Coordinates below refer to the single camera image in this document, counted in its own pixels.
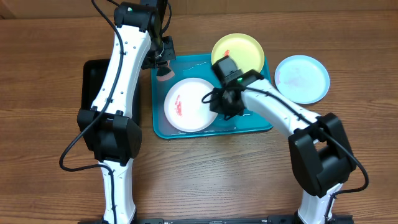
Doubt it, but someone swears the green and pink sponge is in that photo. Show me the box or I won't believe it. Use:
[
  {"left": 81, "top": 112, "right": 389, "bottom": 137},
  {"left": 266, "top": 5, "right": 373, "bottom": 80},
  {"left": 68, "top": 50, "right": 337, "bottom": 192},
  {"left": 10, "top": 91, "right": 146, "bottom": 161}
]
[{"left": 156, "top": 65, "right": 175, "bottom": 82}]

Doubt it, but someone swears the white plate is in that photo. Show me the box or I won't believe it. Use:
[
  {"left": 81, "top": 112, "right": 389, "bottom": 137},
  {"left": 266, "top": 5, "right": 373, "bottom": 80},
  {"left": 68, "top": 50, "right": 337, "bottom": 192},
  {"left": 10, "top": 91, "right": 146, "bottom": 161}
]
[{"left": 164, "top": 78, "right": 218, "bottom": 133}]

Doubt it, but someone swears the yellow green plate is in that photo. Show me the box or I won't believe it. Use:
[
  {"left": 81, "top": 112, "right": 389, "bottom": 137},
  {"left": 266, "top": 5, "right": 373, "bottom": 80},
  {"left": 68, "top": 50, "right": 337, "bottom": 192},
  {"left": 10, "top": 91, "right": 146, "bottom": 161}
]
[{"left": 211, "top": 33, "right": 265, "bottom": 73}]

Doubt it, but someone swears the light blue plate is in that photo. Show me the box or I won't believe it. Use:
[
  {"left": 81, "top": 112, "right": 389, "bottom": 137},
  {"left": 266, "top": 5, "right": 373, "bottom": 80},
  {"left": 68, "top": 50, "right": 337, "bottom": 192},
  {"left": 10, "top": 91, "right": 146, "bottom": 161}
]
[{"left": 274, "top": 55, "right": 330, "bottom": 105}]

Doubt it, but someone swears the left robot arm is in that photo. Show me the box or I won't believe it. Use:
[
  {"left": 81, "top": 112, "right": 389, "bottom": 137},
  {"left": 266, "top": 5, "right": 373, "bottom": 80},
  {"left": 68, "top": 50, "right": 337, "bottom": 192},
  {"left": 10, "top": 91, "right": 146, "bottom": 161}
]
[{"left": 77, "top": 1, "right": 175, "bottom": 223}]

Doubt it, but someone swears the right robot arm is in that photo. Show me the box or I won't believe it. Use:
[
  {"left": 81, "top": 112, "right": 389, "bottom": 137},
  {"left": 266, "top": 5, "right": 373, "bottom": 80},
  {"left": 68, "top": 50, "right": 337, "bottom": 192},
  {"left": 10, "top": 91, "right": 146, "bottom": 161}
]
[{"left": 202, "top": 56, "right": 357, "bottom": 223}]

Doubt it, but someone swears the teal serving tray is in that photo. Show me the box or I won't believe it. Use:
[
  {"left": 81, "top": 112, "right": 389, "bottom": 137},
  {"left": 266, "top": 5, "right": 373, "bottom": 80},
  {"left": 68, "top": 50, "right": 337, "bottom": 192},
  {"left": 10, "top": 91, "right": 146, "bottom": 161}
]
[{"left": 150, "top": 53, "right": 272, "bottom": 139}]

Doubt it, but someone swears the black rectangular tray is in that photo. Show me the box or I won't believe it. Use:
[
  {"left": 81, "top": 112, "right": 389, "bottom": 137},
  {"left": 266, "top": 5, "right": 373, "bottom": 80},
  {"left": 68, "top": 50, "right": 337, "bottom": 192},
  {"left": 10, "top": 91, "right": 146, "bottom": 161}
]
[{"left": 81, "top": 59, "right": 141, "bottom": 127}]

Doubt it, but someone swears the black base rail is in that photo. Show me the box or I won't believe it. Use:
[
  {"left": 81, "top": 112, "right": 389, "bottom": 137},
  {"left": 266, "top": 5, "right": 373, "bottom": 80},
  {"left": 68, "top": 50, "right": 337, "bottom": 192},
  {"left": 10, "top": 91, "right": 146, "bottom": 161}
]
[{"left": 78, "top": 215, "right": 354, "bottom": 224}]

